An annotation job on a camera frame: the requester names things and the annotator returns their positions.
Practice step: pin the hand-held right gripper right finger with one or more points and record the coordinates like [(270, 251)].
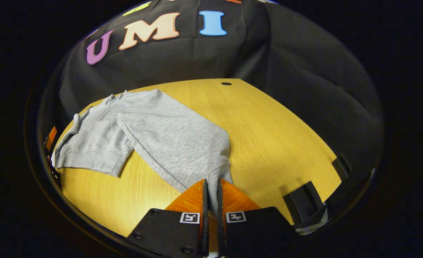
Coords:
[(221, 233)]

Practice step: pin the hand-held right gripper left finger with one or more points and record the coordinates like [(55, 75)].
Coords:
[(205, 233)]

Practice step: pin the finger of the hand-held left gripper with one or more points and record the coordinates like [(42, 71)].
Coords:
[(55, 175), (51, 138)]

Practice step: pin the grey sweatshirt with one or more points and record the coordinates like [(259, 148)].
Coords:
[(168, 136)]

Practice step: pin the black backdrop cloth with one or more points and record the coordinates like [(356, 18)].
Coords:
[(269, 53)]

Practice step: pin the black table edge bracket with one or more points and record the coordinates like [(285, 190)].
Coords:
[(303, 204)]

